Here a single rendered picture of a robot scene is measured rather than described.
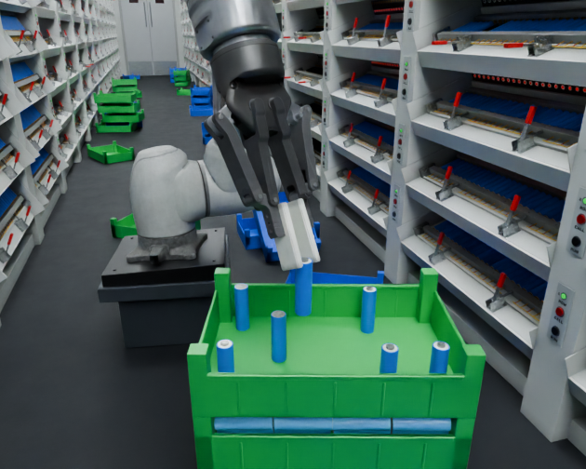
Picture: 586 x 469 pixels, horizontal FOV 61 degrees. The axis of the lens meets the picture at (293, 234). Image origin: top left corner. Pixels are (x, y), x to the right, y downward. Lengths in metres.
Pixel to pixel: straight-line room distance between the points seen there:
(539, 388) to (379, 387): 0.70
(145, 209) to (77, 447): 0.55
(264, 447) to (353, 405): 0.11
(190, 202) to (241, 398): 0.82
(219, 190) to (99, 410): 0.59
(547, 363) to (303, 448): 0.68
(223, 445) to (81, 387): 0.78
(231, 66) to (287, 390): 0.33
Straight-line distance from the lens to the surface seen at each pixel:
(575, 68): 1.05
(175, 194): 1.29
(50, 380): 1.39
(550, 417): 1.20
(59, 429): 1.24
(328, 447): 0.59
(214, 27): 0.54
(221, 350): 0.55
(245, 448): 0.59
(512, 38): 1.25
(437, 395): 0.56
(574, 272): 1.06
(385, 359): 0.55
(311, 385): 0.54
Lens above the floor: 0.78
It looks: 22 degrees down
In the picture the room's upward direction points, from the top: straight up
